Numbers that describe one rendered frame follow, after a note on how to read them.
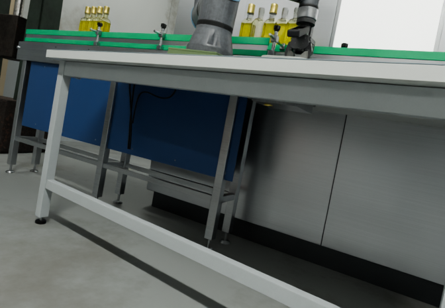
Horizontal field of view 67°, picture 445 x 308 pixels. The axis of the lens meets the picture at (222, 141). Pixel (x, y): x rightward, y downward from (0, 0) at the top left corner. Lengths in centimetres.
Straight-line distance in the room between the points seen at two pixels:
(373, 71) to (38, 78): 211
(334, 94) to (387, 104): 11
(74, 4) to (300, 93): 427
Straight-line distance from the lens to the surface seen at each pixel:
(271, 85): 89
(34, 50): 254
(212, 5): 108
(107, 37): 206
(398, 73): 77
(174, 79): 109
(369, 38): 166
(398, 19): 168
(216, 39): 105
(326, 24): 172
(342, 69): 79
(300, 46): 133
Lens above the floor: 56
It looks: 2 degrees down
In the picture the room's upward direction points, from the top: 10 degrees clockwise
